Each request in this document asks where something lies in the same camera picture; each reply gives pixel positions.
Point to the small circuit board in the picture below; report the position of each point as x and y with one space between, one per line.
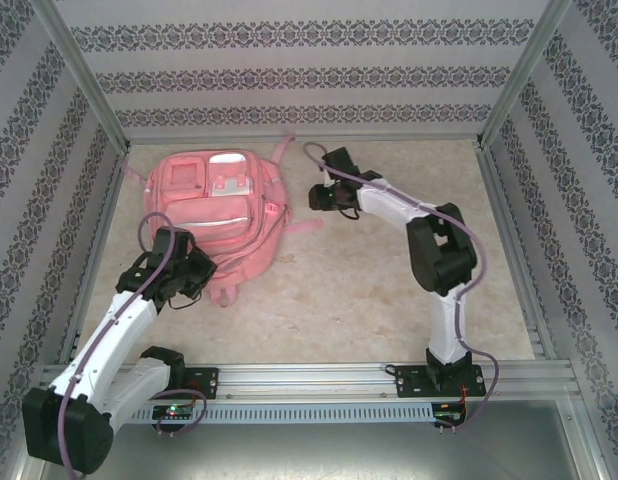
449 414
174 411

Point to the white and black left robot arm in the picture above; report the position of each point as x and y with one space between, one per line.
104 345

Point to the aluminium side rail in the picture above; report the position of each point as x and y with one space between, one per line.
494 190
96 250

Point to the grey metal panel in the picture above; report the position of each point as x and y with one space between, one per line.
309 455

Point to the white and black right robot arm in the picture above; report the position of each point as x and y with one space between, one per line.
439 260

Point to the pink school backpack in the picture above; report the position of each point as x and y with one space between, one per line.
224 230

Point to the aluminium frame post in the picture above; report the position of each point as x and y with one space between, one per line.
526 70
79 65

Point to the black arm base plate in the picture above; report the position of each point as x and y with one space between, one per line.
206 382
411 382

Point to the aluminium mounting rail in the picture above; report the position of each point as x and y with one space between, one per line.
309 382

